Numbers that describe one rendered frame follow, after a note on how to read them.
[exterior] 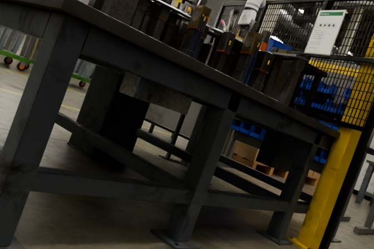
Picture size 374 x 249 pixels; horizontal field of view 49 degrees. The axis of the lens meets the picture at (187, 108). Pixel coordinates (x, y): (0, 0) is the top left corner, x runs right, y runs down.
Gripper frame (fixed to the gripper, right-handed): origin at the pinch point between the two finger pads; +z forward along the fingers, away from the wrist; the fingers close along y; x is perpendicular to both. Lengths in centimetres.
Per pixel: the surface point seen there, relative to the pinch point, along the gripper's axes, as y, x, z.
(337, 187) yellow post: 53, 63, 66
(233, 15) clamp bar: -15.8, -0.1, -12.0
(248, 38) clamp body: 19.6, -8.6, 5.4
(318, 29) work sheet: 4, 54, -26
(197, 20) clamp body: 21.0, -43.5, 9.5
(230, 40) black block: 21.1, -20.2, 11.3
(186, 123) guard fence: -220, 122, 74
